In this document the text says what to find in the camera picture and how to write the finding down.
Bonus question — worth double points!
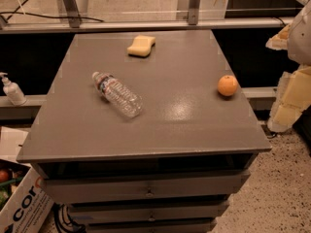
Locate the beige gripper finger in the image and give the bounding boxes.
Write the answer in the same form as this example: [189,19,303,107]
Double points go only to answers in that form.
[265,24,291,50]
[267,65,311,132]

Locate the clear plastic water bottle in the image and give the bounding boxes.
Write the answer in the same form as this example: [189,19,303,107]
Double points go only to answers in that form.
[92,72,143,118]

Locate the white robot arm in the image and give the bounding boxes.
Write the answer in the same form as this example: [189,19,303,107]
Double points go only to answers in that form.
[265,1,311,133]

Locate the white pump dispenser bottle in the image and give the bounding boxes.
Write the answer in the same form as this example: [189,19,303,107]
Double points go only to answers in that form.
[0,72,26,106]

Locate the orange fruit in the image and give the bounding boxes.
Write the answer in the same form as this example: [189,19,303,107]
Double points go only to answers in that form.
[218,75,238,96]

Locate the yellow sponge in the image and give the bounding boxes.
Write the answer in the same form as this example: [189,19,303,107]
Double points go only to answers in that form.
[127,35,156,57]

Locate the grey drawer cabinet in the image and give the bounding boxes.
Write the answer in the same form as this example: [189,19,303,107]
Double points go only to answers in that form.
[17,30,270,233]

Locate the white cardboard box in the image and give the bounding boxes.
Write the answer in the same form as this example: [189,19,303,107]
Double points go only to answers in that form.
[0,160,53,233]

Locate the black cables under cabinet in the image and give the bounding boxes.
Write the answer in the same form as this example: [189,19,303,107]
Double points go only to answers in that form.
[52,203,86,233]

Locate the black cable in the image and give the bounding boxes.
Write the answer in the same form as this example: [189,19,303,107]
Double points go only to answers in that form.
[0,11,105,23]

